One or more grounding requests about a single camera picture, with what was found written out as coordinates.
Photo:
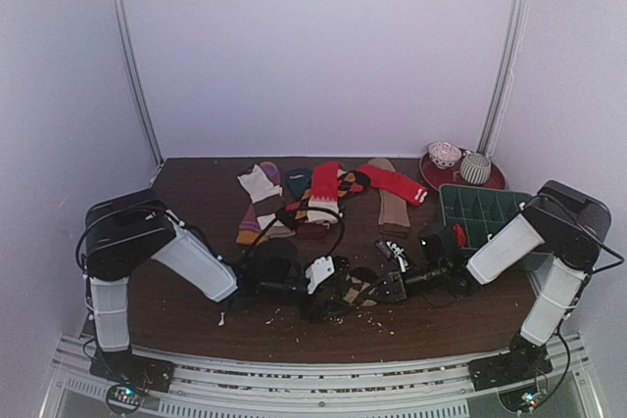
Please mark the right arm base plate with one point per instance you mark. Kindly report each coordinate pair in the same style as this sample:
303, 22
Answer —
506, 369

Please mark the dark blue sock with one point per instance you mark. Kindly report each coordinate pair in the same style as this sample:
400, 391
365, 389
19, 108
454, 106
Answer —
298, 180

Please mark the aluminium frame post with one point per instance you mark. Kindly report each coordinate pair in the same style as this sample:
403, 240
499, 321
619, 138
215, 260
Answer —
504, 78
135, 82

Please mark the red white zigzag sock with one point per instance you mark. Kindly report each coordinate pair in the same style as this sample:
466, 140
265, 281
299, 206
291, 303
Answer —
323, 202

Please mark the orange brown argyle sock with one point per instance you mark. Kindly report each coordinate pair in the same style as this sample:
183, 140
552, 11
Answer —
350, 183

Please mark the purple orange striped sock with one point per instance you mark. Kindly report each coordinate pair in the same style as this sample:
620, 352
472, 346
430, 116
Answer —
249, 227

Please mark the white red patterned bowl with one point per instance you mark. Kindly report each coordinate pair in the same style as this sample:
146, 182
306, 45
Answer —
444, 154

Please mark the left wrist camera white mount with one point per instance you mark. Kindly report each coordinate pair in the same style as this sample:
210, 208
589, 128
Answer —
319, 271

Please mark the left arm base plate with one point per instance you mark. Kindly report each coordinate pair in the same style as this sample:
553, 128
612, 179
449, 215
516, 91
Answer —
145, 373

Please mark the right aluminium frame post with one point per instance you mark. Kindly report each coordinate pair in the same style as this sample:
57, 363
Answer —
504, 78

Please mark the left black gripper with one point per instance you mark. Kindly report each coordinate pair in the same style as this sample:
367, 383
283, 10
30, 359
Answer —
317, 312

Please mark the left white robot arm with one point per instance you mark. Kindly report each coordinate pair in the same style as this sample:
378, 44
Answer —
123, 233

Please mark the red snowflake sock pair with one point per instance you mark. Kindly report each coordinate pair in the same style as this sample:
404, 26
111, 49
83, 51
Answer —
460, 235

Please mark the white brown block sock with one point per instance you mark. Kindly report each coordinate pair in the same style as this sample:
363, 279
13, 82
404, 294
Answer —
266, 197

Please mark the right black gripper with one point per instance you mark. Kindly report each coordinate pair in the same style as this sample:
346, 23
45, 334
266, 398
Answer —
392, 286

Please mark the green divided organizer tray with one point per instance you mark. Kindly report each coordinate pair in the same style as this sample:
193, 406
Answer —
480, 212

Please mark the red sock white cuff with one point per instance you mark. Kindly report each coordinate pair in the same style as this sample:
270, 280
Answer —
396, 183

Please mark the brown beige argyle sock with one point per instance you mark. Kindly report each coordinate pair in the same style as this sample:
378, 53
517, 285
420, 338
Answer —
358, 285

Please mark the left aluminium frame post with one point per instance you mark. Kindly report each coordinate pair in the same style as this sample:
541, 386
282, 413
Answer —
135, 82

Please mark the grey striped cup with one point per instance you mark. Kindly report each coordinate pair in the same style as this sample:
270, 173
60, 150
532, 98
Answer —
475, 168

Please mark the tan brown sock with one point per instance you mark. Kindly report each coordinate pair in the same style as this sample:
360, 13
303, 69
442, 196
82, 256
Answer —
393, 218

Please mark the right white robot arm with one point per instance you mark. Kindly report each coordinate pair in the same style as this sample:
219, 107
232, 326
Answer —
568, 224

